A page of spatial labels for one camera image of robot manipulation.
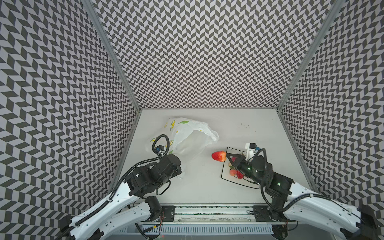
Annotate white plastic bag lemon print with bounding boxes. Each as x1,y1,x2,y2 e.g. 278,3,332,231
145,118,220,179

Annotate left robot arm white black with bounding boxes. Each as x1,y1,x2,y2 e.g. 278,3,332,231
56,134,182,240

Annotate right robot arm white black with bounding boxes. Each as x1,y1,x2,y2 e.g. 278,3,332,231
227,150,379,240

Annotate white mat black border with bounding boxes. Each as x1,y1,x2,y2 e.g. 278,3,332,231
221,147,260,190

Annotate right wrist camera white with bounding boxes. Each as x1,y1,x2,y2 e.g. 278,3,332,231
245,143,260,162

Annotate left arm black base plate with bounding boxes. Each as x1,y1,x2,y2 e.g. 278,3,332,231
157,205,176,223

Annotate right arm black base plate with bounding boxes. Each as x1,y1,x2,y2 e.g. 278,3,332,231
249,205,294,223

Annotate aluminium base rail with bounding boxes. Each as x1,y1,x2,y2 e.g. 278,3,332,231
125,203,340,225

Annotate right aluminium corner post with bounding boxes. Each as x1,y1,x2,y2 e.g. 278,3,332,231
277,0,345,113

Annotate aluminium corner post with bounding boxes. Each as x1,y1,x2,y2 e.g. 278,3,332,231
277,0,345,113
82,0,141,112

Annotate left aluminium corner post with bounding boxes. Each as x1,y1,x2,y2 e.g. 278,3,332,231
82,0,141,112

